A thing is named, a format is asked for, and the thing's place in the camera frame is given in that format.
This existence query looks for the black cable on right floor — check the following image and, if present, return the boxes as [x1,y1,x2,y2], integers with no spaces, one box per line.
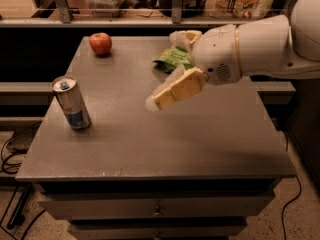
[280,130,303,240]

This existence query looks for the metal shelf rail frame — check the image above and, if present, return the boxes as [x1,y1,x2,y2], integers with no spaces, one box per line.
[0,0,297,28]

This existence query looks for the green snack bag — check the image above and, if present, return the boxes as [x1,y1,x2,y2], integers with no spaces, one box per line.
[153,46,193,74]

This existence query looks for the lower drawer with knob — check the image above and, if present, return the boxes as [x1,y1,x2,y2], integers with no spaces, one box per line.
[68,218,247,240]

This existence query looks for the colourful printed food bag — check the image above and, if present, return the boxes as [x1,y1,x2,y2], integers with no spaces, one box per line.
[210,0,274,19]

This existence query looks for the clear plastic container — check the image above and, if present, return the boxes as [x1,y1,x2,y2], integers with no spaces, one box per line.
[86,0,124,17]

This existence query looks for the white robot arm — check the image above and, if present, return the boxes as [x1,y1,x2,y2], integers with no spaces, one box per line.
[145,0,320,111]

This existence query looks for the upper drawer with knob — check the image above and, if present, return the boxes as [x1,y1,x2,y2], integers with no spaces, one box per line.
[38,191,274,221]

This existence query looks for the black power adapter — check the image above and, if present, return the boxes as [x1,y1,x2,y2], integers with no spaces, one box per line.
[6,129,35,153]

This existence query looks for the black cables on left floor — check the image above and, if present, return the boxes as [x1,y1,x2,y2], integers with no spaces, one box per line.
[0,122,46,240]

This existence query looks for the red apple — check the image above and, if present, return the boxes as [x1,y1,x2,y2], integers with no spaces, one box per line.
[89,32,112,56]

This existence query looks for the drawer with knob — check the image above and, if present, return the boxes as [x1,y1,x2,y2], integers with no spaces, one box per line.
[38,191,274,221]
[68,218,247,240]

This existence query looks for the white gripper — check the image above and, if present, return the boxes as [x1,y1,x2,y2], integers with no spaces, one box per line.
[145,24,241,112]

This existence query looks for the grey drawer cabinet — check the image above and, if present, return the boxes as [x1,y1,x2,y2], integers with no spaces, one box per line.
[15,35,298,240]

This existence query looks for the silver blue Red Bull can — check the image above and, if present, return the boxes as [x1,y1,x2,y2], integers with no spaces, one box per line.
[51,76,91,130]

